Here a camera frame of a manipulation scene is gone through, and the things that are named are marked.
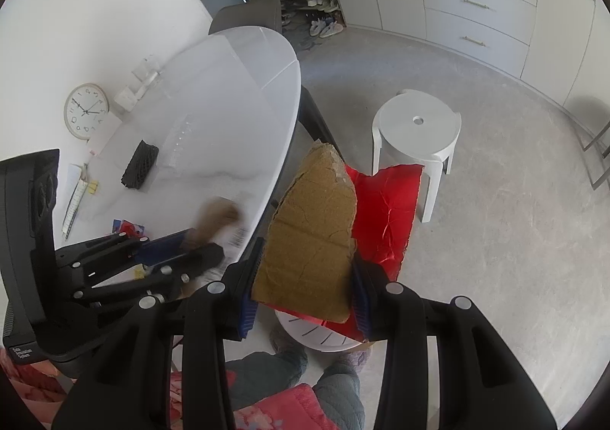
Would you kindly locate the metal chair frame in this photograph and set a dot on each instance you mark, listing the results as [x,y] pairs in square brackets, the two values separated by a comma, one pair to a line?
[595,148]

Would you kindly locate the red floral blanket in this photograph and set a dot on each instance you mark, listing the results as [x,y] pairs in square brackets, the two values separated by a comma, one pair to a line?
[286,411]

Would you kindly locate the row of shoes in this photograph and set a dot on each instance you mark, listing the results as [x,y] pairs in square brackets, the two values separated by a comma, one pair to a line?
[317,22]

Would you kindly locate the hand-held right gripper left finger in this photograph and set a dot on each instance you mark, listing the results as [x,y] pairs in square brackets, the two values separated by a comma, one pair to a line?
[248,310]

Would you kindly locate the white waste bin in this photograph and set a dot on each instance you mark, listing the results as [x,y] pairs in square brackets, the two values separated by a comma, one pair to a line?
[309,332]

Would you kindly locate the white card box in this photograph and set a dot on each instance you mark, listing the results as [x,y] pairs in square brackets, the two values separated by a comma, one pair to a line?
[106,136]

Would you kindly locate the round wall clock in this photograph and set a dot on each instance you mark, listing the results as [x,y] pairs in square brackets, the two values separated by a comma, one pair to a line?
[86,111]

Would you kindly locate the white paper sheets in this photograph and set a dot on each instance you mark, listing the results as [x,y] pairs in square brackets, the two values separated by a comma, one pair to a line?
[74,175]

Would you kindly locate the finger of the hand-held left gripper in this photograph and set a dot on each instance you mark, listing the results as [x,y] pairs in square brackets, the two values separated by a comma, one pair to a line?
[190,260]
[162,246]

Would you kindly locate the yellow-green crumpled wrapper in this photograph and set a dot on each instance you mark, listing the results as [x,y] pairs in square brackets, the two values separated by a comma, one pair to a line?
[139,272]

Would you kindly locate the black table base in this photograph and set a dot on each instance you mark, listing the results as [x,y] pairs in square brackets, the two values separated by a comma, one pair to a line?
[317,120]

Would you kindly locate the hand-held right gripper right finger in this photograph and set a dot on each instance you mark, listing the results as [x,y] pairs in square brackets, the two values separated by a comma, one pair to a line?
[361,310]

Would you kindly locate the white plastic stool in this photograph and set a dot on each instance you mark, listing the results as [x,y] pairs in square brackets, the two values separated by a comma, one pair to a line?
[414,134]

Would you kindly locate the black foam net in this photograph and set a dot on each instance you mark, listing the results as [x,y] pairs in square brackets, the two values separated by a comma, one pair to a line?
[139,165]

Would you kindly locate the grey quilted pants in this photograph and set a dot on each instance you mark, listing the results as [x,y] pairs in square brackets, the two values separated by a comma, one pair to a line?
[267,372]

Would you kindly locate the grey chair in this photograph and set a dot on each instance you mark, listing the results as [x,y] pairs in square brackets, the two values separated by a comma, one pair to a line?
[248,15]

